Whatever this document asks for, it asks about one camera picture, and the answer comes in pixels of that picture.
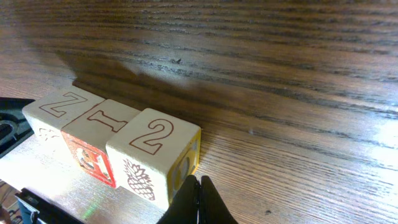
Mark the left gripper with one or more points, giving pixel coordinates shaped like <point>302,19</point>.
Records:
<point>14,130</point>

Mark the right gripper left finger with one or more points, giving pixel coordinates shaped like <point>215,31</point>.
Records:
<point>184,206</point>

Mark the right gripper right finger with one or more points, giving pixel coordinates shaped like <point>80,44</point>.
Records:
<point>212,209</point>

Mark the wooden block green side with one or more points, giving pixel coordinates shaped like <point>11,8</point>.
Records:
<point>48,115</point>

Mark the wooden block yellow O side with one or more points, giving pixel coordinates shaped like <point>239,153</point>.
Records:
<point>153,154</point>

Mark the red letter E block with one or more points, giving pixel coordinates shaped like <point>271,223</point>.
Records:
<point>86,137</point>

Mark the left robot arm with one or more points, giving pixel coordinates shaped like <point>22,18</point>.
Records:
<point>44,211</point>

